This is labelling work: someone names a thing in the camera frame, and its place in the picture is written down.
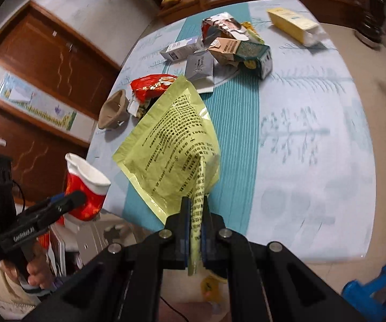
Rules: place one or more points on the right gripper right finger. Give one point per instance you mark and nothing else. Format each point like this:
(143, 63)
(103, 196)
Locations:
(212, 258)

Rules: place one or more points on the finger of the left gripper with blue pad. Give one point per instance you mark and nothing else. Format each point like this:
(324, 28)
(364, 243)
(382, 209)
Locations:
(62, 203)

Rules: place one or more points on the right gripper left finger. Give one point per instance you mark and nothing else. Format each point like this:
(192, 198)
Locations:
(177, 246)

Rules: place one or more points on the red white paper cup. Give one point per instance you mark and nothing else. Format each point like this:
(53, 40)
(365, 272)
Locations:
(81, 176)

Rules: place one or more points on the yellow-green printed plastic bag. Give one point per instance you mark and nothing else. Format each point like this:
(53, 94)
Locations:
(173, 152)

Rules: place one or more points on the red snack wrapper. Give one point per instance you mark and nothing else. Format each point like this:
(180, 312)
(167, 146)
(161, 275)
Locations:
(151, 86)

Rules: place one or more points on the person's left hand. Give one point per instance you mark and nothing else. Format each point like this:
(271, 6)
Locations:
(38, 269)

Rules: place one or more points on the teal white tablecloth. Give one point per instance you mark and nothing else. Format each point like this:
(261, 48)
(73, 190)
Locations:
(297, 163)

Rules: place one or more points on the blue plastic stool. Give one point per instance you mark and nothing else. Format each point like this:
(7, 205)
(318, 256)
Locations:
(368, 298)

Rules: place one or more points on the brown wooden door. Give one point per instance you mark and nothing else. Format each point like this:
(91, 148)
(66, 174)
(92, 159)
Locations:
(39, 48)

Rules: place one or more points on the grey foil pouch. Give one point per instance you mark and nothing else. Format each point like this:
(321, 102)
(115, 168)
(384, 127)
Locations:
(199, 66)

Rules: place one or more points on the white purple small box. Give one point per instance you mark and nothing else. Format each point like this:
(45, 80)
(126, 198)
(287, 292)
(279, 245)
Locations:
(180, 50)

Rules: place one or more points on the brown green carton box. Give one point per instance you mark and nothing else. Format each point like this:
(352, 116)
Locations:
(256, 58)

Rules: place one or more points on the red white crumpled package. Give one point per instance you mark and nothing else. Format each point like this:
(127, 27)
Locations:
(222, 25)

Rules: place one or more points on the yellow long box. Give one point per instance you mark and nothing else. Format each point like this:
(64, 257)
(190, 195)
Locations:
(300, 28)

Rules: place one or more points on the wooden tv cabinet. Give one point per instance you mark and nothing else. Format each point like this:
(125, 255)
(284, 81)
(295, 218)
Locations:
(345, 13)

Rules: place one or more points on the children's wall poster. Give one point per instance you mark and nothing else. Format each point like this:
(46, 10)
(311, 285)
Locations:
(36, 103)

